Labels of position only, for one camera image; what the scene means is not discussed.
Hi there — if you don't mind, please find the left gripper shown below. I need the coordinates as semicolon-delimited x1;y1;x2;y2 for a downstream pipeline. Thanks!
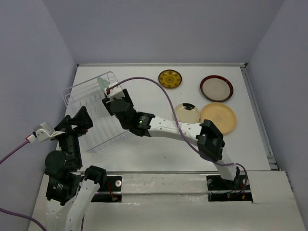
52;104;94;167

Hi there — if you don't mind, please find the teal floral plate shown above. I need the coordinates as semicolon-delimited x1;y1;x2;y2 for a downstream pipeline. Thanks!
97;77;109;95

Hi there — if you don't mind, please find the yellow patterned plate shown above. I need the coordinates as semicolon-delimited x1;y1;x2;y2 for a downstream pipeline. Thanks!
158;69;182;89

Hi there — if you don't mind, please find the cream and black plate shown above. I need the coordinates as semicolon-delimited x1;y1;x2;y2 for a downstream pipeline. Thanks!
175;103;200;124

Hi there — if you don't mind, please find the beige bear plate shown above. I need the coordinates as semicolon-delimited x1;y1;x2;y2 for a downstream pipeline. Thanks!
200;103;237;134

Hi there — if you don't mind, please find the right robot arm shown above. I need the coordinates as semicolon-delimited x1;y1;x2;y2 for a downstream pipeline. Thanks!
102;87;245;191

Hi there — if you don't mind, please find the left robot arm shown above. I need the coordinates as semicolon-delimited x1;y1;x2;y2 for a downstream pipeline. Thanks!
44;106;107;231

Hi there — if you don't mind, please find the red rimmed plate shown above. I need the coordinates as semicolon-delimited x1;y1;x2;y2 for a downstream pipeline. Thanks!
200;75;234;103

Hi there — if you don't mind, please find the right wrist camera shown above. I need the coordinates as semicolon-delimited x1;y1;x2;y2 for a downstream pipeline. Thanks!
103;82;125;101

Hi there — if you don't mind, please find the white wire dish rack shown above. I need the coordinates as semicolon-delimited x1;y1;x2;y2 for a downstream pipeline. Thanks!
62;71;133;160

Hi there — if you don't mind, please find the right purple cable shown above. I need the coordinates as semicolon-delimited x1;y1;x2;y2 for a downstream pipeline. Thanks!
107;77;248;195

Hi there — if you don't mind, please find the purple cable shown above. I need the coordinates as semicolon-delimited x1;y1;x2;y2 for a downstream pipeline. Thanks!
107;77;248;195
0;141;49;231

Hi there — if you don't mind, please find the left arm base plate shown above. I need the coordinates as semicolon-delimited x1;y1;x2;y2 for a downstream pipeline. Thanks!
91;175;122;203

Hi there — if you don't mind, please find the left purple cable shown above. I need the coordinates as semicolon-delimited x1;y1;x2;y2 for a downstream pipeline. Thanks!
0;141;49;231

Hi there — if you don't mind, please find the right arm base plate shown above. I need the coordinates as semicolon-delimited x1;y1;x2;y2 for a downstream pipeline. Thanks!
206;175;253;202

